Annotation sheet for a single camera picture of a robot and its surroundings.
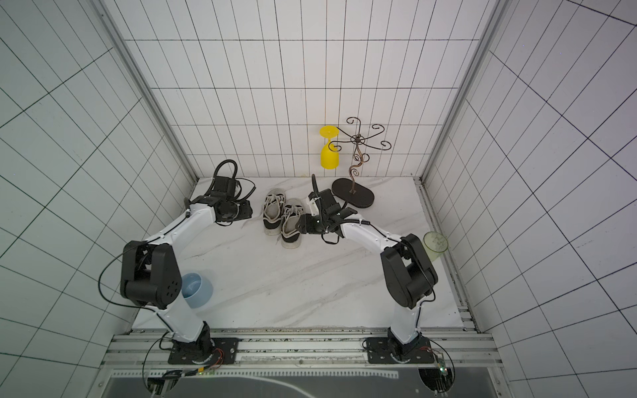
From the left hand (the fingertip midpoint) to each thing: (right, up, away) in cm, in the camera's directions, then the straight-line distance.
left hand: (244, 215), depth 93 cm
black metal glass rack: (+41, +11, +21) cm, 47 cm away
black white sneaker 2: (+17, -6, +4) cm, 19 cm away
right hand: (+23, -2, -2) cm, 23 cm away
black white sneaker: (+9, +1, +9) cm, 13 cm away
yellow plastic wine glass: (+33, +25, +6) cm, 42 cm away
